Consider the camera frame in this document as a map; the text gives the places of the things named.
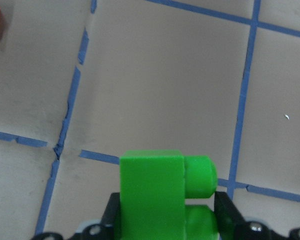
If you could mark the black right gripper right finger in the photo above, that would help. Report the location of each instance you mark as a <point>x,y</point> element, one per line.
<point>228,217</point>

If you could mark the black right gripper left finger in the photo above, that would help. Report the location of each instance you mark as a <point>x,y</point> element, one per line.
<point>111,215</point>

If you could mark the green toy block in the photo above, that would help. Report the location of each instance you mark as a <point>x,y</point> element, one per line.
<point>154,188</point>

